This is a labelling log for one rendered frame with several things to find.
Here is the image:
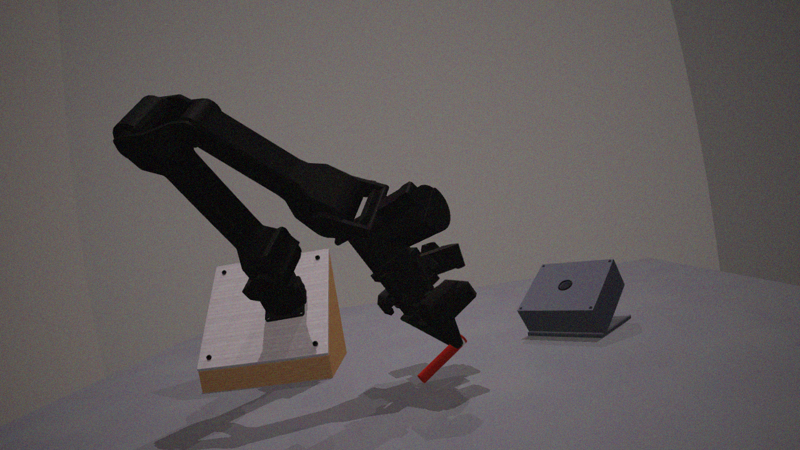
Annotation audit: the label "grey sloped panel with hole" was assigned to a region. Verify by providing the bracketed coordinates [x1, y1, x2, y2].
[517, 259, 631, 338]

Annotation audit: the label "red peg with white band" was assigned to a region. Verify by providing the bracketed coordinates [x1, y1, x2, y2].
[417, 335, 467, 383]

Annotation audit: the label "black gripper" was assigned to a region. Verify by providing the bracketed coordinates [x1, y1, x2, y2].
[371, 247, 477, 349]

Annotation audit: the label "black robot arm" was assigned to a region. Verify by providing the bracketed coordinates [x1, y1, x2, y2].
[112, 94, 451, 322]

